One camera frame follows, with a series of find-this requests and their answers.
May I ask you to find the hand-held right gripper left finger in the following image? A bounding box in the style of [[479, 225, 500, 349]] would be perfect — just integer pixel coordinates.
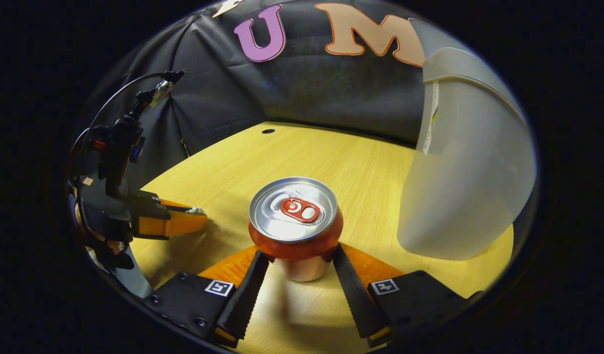
[[144, 248, 270, 349]]

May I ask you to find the white desktop garbage bin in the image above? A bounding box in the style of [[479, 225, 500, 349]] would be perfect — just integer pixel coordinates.
[[397, 17, 538, 261]]

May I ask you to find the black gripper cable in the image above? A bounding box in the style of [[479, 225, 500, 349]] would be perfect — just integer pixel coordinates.
[[88, 70, 185, 131]]

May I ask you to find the black backdrop cloth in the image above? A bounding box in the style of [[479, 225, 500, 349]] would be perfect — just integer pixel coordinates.
[[81, 0, 430, 163]]

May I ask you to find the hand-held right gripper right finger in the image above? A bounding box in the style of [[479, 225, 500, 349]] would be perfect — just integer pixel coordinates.
[[333, 242, 484, 347]]

